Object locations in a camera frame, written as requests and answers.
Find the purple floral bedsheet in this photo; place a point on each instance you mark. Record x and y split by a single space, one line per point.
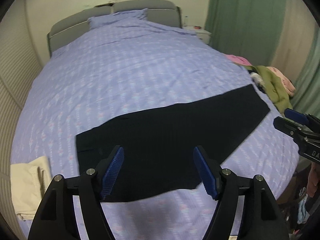
129 66

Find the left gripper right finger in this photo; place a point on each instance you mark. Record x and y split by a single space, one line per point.
261 216

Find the cream folded garment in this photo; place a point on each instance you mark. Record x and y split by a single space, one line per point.
29 182

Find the person right hand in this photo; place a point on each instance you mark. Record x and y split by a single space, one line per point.
313 179

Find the olive green garment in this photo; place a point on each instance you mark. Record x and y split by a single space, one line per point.
270 84

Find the white nightstand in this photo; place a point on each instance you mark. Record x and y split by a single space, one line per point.
202 34

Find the purple floral pillow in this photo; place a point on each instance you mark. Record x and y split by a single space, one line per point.
99 21

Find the white louvered wardrobe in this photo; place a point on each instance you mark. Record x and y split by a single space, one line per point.
19 67

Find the black pants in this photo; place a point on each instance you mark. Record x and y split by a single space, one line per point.
158 143

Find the grey bed headboard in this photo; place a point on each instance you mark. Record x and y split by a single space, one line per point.
69 29

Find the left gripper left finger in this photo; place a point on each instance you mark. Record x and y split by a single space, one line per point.
55 217

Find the green curtain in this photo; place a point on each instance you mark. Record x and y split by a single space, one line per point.
283 34

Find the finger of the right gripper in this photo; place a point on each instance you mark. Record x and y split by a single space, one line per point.
296 116
287 126

